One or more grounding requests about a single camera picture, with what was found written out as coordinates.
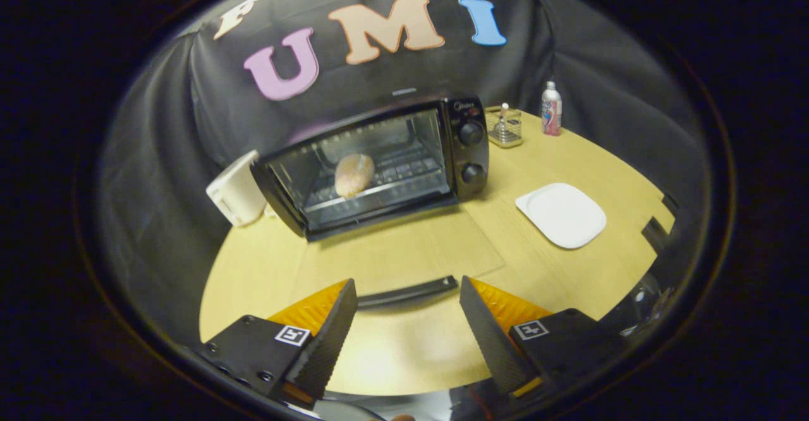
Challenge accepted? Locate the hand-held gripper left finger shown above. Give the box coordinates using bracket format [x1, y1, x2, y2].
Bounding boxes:
[193, 278, 358, 409]

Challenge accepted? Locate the white square plate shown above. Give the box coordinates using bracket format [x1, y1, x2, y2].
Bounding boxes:
[515, 183, 607, 250]

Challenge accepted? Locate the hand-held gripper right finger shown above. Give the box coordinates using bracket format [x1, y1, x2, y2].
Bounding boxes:
[459, 275, 625, 399]

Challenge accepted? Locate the round bread bun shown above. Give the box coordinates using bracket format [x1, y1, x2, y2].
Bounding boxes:
[334, 153, 376, 198]

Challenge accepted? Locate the clear wire condiment holder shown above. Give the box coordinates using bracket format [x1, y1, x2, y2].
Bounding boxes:
[485, 103, 524, 149]

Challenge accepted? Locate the black toaster oven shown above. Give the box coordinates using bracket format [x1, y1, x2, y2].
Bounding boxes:
[250, 95, 507, 312]

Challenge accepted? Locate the clear glass object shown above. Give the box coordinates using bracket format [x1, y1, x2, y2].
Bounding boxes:
[618, 272, 676, 338]

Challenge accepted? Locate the white pink spray bottle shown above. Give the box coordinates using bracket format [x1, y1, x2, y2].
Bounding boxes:
[541, 81, 563, 137]

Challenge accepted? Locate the white plastic toaster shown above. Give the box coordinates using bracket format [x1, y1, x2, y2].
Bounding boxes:
[205, 150, 268, 228]

